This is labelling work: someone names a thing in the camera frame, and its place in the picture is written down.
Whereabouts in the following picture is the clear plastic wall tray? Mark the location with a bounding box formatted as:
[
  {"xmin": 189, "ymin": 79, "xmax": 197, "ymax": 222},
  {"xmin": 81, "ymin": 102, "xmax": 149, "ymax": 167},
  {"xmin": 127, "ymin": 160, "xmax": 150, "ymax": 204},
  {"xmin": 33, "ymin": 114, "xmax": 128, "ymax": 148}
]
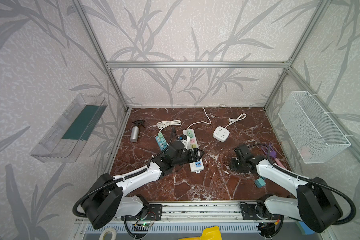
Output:
[{"xmin": 30, "ymin": 94, "xmax": 108, "ymax": 163}]

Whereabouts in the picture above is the purple pink toy fork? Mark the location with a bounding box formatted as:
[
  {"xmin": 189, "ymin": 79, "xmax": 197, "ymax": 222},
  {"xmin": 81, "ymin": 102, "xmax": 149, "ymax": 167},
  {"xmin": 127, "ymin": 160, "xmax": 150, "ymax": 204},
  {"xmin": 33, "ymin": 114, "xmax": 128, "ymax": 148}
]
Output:
[{"xmin": 261, "ymin": 145, "xmax": 285, "ymax": 169}]

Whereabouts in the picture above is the square white power socket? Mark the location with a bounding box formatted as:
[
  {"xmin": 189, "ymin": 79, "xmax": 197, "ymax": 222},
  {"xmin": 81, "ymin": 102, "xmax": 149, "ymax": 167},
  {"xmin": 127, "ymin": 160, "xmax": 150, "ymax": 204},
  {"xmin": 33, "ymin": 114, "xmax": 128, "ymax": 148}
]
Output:
[{"xmin": 213, "ymin": 126, "xmax": 230, "ymax": 142}]

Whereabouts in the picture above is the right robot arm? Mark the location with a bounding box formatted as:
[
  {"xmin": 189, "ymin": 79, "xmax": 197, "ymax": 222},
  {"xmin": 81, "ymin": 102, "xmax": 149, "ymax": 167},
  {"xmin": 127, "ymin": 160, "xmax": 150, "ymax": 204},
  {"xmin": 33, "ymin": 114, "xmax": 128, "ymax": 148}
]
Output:
[{"xmin": 230, "ymin": 145, "xmax": 357, "ymax": 233}]

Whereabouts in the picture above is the teal plug adapter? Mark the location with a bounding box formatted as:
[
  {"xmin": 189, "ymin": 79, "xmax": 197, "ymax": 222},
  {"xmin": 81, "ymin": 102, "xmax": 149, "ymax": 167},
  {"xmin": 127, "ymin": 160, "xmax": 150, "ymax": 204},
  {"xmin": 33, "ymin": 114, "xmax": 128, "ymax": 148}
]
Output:
[{"xmin": 254, "ymin": 178, "xmax": 266, "ymax": 189}]

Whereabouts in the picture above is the teal power strip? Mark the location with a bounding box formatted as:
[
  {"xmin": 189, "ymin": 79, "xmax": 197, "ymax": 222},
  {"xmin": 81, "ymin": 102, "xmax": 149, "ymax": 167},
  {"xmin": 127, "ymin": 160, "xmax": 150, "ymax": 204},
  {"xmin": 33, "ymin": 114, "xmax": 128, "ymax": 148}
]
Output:
[{"xmin": 155, "ymin": 133, "xmax": 168, "ymax": 151}]

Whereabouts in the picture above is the white wire basket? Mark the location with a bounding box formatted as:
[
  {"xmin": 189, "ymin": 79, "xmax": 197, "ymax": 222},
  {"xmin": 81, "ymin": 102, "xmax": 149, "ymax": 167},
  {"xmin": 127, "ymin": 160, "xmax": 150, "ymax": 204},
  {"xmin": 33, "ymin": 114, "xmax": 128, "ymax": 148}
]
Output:
[{"xmin": 278, "ymin": 91, "xmax": 351, "ymax": 164}]

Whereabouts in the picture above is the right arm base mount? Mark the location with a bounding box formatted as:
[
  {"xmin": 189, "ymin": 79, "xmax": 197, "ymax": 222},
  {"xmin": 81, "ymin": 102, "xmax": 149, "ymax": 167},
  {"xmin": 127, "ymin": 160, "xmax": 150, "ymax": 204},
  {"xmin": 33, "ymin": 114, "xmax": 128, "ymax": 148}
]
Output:
[{"xmin": 239, "ymin": 202, "xmax": 268, "ymax": 221}]

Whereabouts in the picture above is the white tape roll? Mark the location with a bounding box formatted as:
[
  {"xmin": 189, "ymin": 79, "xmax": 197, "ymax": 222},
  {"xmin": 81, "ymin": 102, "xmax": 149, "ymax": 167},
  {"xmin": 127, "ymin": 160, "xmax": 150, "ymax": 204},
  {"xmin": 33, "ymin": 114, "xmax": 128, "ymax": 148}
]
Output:
[{"xmin": 99, "ymin": 228, "xmax": 117, "ymax": 240}]

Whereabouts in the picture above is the silver spray bottle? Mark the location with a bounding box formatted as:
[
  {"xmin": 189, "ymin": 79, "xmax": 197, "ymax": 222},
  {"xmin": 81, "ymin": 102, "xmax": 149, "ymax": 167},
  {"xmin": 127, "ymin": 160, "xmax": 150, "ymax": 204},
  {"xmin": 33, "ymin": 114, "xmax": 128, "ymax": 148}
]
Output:
[{"xmin": 130, "ymin": 120, "xmax": 146, "ymax": 143}]

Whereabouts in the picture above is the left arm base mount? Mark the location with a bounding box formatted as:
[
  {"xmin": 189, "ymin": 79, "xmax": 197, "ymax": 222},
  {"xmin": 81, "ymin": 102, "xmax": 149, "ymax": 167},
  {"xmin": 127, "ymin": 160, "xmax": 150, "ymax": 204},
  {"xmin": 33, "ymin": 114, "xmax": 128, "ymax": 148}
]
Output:
[{"xmin": 138, "ymin": 204, "xmax": 163, "ymax": 221}]

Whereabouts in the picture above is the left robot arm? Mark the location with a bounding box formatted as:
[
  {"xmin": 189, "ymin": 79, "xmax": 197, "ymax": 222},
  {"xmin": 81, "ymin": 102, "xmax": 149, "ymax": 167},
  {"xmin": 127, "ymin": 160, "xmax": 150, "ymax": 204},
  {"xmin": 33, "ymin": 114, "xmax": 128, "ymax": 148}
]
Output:
[{"xmin": 72, "ymin": 140, "xmax": 204, "ymax": 229}]

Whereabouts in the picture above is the yellow plastic object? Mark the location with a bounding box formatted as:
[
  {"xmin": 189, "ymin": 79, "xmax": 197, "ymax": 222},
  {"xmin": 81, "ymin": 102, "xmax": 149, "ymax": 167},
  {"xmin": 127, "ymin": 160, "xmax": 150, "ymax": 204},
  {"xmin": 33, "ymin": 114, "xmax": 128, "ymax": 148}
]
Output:
[{"xmin": 180, "ymin": 226, "xmax": 222, "ymax": 240}]

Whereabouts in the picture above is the long white power strip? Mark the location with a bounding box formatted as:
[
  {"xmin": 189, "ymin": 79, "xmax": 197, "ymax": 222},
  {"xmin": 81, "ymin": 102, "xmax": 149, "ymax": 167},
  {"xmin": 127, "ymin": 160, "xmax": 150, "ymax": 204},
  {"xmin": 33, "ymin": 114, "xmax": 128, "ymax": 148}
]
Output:
[{"xmin": 182, "ymin": 129, "xmax": 204, "ymax": 174}]

